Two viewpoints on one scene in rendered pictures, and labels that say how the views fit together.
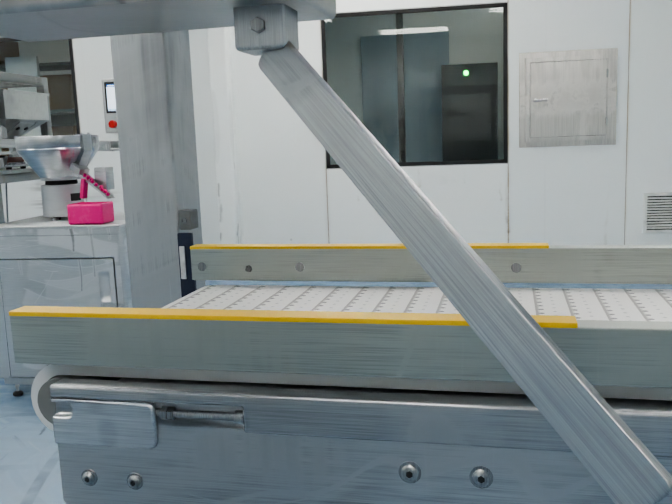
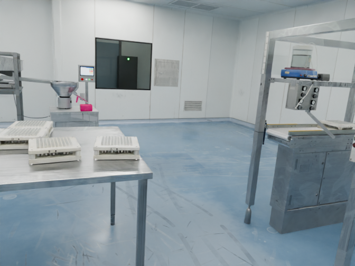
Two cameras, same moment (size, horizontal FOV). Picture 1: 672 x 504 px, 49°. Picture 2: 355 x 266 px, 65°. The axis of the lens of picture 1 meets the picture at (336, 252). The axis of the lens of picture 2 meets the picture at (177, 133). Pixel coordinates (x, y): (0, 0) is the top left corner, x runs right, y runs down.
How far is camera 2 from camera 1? 233 cm
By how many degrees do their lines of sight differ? 34
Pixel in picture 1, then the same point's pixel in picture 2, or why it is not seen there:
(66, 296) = not seen: hidden behind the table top
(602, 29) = (176, 55)
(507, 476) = (316, 140)
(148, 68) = (265, 104)
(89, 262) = (87, 122)
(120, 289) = not seen: hidden behind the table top
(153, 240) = (262, 123)
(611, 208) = (176, 104)
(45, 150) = (67, 87)
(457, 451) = (314, 139)
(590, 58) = (173, 62)
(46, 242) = (73, 116)
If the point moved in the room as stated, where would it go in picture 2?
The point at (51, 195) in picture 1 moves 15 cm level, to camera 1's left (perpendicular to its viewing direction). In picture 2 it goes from (65, 101) to (53, 101)
